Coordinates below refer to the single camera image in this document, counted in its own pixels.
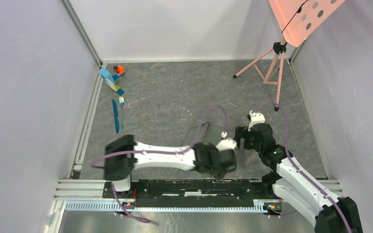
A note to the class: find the orange toy figure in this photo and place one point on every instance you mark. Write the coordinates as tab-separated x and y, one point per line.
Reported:
120	70

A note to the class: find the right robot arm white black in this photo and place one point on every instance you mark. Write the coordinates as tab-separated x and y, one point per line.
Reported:
326	211

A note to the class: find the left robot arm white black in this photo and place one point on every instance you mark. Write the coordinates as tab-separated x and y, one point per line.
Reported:
124	155

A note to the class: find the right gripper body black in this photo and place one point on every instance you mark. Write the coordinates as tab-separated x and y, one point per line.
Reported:
252	144

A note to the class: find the blue plastic knife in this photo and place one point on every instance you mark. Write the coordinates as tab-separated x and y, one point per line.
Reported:
116	115

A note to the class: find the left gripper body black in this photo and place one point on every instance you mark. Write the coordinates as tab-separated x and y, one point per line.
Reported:
218	172

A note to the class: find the white slotted cable duct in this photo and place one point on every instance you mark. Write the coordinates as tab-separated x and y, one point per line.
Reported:
112	206

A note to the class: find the pink tripod stand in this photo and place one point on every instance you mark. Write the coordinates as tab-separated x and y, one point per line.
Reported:
277	63

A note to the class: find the blue toy block stack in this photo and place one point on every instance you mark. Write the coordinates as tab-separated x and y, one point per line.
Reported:
111	80

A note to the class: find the pink perforated board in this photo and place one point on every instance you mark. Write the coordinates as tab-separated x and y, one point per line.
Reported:
298	19

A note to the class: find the grey cloth napkin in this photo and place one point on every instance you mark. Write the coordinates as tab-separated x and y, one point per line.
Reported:
204	132

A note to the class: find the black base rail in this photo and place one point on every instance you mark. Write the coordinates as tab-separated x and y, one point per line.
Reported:
194	193

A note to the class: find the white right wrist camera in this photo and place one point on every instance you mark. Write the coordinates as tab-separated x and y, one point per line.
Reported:
255	118

